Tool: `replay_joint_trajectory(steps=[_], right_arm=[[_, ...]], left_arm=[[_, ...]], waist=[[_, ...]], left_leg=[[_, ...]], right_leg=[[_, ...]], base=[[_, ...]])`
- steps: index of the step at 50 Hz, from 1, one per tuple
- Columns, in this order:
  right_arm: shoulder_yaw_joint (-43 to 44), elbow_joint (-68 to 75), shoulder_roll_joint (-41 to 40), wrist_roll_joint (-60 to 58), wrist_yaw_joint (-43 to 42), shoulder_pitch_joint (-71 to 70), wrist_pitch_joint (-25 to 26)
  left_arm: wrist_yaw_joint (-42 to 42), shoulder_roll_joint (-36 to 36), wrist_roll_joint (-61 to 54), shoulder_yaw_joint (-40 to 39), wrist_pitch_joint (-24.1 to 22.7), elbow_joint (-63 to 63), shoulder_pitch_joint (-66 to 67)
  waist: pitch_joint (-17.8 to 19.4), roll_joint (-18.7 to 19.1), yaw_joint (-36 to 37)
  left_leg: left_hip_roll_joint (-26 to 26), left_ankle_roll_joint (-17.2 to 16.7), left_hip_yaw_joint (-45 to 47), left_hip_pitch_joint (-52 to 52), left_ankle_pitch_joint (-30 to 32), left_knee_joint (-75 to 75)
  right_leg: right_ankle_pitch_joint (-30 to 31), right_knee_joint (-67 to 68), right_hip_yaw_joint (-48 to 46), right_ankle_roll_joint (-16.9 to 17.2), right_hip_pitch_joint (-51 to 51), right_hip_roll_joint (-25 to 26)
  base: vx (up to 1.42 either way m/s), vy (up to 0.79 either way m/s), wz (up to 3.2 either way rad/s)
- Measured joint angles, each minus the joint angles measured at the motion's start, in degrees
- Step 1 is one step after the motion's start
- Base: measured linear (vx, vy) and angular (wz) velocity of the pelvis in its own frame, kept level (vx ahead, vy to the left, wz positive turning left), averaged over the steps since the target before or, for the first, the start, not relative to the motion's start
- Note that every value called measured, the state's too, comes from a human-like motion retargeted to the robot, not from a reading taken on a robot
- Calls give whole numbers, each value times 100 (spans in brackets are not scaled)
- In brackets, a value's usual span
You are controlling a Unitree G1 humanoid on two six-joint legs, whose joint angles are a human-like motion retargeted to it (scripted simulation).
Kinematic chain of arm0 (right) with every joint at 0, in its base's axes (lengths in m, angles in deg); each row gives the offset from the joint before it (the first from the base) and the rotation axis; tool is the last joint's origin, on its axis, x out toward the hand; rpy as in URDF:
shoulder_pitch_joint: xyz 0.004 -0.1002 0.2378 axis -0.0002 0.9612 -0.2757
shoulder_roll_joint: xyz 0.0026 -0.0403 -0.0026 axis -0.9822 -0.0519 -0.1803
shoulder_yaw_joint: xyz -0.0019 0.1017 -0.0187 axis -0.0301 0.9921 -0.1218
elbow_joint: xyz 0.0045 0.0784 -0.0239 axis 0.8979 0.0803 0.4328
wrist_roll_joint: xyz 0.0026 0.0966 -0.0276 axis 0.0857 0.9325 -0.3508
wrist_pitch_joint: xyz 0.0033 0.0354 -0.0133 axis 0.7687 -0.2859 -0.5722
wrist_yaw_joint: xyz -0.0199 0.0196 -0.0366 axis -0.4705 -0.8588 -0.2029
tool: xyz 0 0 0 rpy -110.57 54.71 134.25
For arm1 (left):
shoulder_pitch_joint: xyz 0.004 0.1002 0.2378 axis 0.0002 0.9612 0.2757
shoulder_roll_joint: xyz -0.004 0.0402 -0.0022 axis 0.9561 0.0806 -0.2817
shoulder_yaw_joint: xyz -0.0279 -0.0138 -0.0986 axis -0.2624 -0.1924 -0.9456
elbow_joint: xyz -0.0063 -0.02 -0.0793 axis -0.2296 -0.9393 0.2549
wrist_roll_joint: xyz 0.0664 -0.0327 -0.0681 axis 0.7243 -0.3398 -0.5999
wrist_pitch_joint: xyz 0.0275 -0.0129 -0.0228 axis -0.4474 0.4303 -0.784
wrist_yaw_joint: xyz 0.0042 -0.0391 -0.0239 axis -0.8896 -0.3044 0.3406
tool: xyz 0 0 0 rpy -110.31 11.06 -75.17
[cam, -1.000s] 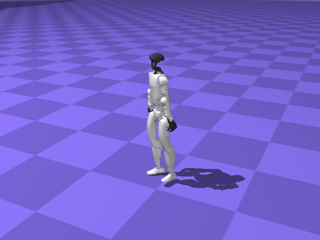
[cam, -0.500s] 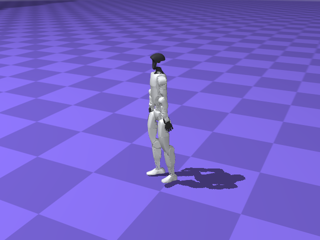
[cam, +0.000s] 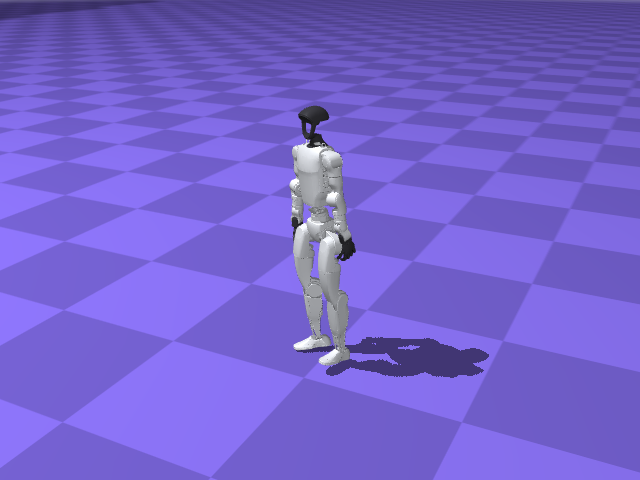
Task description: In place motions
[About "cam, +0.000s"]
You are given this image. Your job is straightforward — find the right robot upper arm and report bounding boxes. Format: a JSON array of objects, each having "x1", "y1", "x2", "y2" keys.
[{"x1": 289, "y1": 145, "x2": 301, "y2": 194}]

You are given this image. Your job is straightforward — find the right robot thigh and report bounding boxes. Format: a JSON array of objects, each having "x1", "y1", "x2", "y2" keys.
[{"x1": 293, "y1": 223, "x2": 323, "y2": 297}]

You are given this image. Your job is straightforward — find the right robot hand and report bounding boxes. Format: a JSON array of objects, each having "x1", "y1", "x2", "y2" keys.
[{"x1": 292, "y1": 217, "x2": 303, "y2": 242}]

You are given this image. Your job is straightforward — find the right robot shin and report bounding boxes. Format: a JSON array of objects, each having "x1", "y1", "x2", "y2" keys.
[{"x1": 303, "y1": 288, "x2": 323, "y2": 340}]

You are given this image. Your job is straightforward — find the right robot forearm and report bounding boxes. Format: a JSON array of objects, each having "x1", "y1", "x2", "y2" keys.
[{"x1": 290, "y1": 189, "x2": 304, "y2": 224}]

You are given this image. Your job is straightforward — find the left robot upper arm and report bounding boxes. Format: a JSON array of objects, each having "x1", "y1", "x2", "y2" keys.
[{"x1": 321, "y1": 150, "x2": 344, "y2": 207}]

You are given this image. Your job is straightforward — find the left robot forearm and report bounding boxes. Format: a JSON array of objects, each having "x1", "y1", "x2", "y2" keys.
[{"x1": 332, "y1": 194, "x2": 351, "y2": 242}]

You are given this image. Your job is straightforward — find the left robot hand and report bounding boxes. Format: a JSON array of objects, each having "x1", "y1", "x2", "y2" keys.
[{"x1": 337, "y1": 234, "x2": 356, "y2": 261}]

